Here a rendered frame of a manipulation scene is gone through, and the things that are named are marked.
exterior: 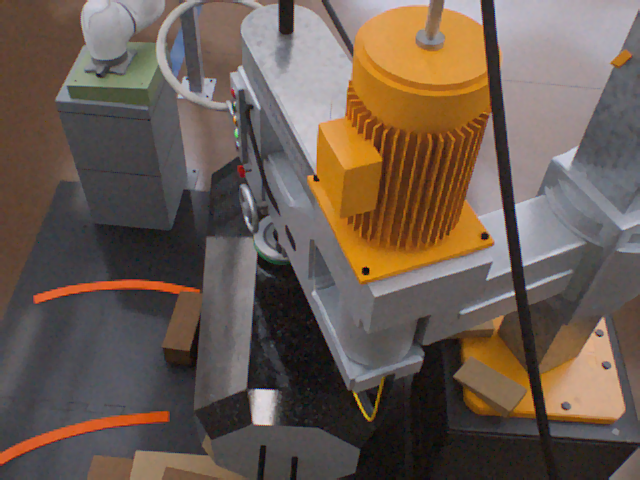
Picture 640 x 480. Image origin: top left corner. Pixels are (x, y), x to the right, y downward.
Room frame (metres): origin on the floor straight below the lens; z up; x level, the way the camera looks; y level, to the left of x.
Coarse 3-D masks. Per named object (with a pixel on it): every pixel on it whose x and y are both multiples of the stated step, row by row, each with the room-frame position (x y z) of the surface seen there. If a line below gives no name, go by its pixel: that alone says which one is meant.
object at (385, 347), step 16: (352, 320) 0.87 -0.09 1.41; (416, 320) 0.89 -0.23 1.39; (352, 336) 0.86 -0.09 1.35; (368, 336) 0.84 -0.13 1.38; (384, 336) 0.84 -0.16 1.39; (400, 336) 0.85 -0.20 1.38; (352, 352) 0.86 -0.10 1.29; (368, 352) 0.84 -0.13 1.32; (384, 352) 0.84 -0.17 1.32; (400, 352) 0.86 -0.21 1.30
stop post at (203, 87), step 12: (180, 0) 3.33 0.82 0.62; (192, 12) 3.33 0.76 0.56; (192, 24) 3.33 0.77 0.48; (192, 36) 3.33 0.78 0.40; (192, 48) 3.33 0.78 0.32; (192, 60) 3.33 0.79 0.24; (192, 72) 3.33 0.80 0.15; (192, 84) 3.33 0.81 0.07; (204, 84) 3.40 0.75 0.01; (180, 96) 3.28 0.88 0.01; (204, 96) 3.30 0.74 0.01
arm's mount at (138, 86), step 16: (128, 48) 2.56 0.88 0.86; (144, 48) 2.56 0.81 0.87; (80, 64) 2.43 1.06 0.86; (144, 64) 2.43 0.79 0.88; (80, 80) 2.31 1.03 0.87; (96, 80) 2.31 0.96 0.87; (112, 80) 2.31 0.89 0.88; (128, 80) 2.31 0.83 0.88; (144, 80) 2.32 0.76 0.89; (80, 96) 2.27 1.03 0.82; (96, 96) 2.27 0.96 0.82; (112, 96) 2.27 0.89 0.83; (128, 96) 2.26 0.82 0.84; (144, 96) 2.26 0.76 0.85
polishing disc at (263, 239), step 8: (264, 224) 1.58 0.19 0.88; (272, 224) 1.58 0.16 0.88; (264, 232) 1.54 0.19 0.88; (272, 232) 1.55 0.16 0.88; (256, 240) 1.51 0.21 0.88; (264, 240) 1.51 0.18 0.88; (272, 240) 1.51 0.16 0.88; (264, 248) 1.47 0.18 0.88; (272, 248) 1.48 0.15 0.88; (272, 256) 1.44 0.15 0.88; (280, 256) 1.44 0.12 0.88
